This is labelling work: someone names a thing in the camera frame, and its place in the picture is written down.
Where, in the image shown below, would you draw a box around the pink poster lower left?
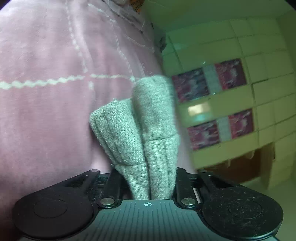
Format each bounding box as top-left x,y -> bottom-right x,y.
187,120 -> 220,151

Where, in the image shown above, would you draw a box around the pink checked bed cover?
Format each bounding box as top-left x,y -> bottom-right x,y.
0,0 -> 197,232

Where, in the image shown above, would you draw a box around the pink poster lower right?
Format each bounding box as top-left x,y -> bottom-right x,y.
228,109 -> 254,139

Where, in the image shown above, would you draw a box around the green wardrobe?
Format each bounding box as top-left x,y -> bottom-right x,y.
163,18 -> 295,189

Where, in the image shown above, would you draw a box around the pink poster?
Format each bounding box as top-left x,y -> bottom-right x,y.
228,109 -> 254,139
214,59 -> 247,90
171,68 -> 210,103
187,120 -> 220,151

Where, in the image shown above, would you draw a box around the pink poster upper left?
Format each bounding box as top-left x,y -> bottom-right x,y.
171,68 -> 210,103

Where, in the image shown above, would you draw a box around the grey knit pants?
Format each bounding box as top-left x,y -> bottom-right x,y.
89,75 -> 180,200

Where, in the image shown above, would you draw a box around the pink poster upper right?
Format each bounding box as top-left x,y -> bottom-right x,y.
214,59 -> 247,90

